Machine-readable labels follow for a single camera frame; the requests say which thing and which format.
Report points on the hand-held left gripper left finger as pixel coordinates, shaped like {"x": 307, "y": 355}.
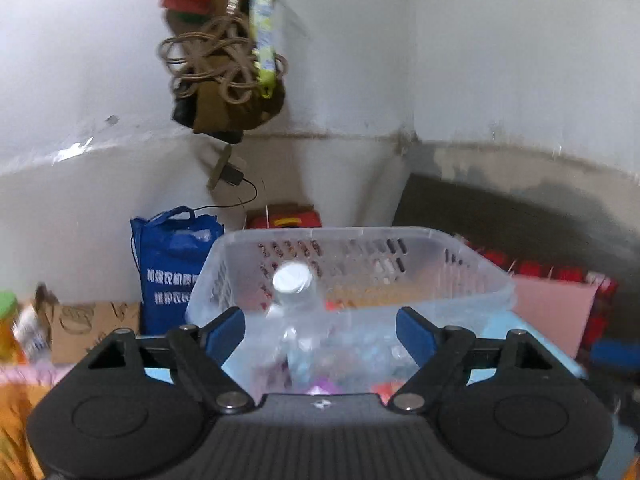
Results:
{"x": 227, "y": 332}

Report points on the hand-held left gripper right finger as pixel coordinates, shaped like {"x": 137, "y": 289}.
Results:
{"x": 415, "y": 332}

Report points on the clear bottle with white cap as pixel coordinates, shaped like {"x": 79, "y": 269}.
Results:
{"x": 300, "y": 305}

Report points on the clear plastic basket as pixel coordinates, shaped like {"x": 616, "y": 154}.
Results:
{"x": 350, "y": 280}

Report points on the blue tote bag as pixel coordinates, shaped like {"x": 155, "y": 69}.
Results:
{"x": 165, "y": 270}

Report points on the light blue mat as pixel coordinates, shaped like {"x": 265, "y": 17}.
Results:
{"x": 505, "y": 325}

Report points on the red box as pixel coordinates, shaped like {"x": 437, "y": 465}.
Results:
{"x": 285, "y": 220}

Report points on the cardboard box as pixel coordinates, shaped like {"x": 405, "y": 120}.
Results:
{"x": 95, "y": 327}

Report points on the pink board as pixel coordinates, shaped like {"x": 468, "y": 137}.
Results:
{"x": 550, "y": 310}

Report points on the dark brown board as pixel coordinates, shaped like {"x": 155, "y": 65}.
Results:
{"x": 500, "y": 215}

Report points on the red patterned cloth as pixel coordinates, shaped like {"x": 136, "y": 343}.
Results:
{"x": 565, "y": 272}

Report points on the white plastic wrapper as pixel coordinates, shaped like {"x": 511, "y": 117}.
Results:
{"x": 31, "y": 332}

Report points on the jar with green lid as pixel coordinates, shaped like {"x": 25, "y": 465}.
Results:
{"x": 7, "y": 325}

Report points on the orange blanket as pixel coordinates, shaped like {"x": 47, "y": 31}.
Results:
{"x": 15, "y": 425}

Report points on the yellow patterned hanging strip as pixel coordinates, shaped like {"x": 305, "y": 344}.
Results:
{"x": 264, "y": 25}

